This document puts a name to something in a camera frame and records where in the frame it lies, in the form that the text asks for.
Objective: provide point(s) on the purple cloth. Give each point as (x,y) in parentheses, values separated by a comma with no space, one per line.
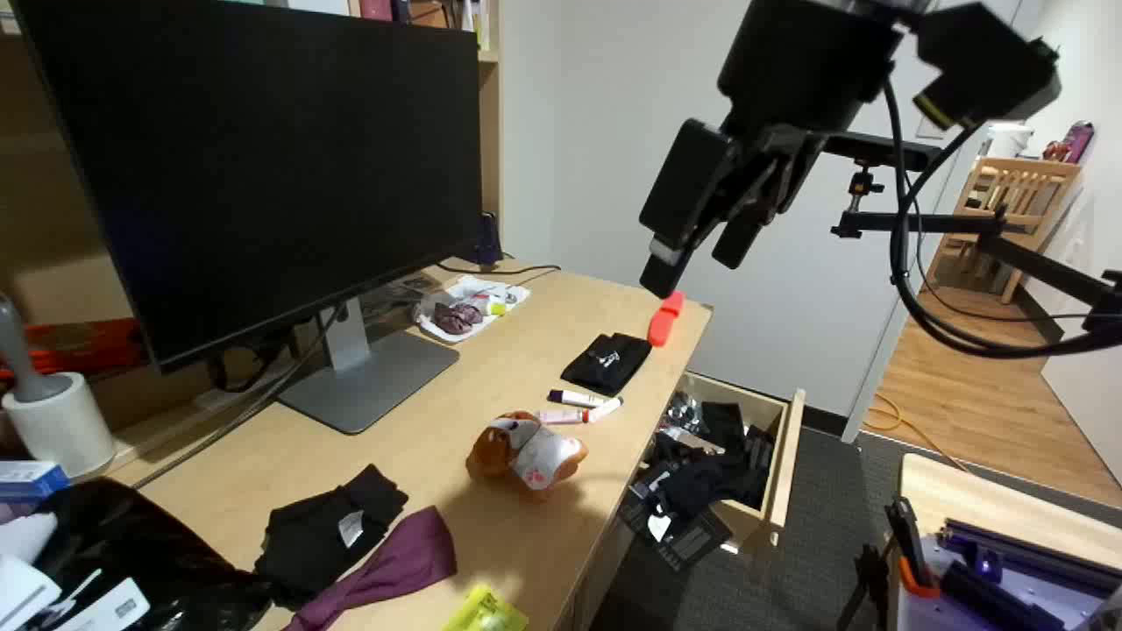
(416,554)

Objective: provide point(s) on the colourful snack packet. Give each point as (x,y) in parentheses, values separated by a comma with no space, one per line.
(466,305)

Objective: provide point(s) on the black camera on boom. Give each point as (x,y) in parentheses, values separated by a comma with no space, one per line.
(914,166)

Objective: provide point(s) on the wooden chair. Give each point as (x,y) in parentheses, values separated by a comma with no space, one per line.
(1031,199)

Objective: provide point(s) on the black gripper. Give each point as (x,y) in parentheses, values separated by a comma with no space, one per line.
(798,74)

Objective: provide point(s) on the yellow green packet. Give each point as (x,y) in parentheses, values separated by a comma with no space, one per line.
(486,611)

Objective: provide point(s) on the blue box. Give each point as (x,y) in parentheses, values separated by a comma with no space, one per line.
(29,483)

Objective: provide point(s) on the brown plush toy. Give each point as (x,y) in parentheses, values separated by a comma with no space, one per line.
(525,450)

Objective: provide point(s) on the red white marker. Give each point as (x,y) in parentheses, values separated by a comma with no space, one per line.
(578,408)

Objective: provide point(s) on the orange plastic object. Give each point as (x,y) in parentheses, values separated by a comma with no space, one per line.
(665,320)

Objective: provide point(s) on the wooden drawer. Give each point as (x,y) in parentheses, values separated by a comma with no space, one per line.
(761,479)

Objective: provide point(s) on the black folded cloth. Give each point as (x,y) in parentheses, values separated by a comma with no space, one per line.
(314,541)

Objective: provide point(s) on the black bag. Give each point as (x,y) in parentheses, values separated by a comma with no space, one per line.
(105,535)

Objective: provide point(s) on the grey monitor stand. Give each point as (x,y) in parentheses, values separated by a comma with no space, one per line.
(363,376)

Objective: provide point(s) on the black wallet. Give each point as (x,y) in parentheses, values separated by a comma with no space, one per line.
(606,362)

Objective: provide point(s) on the black computer monitor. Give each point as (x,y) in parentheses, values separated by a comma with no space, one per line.
(250,166)

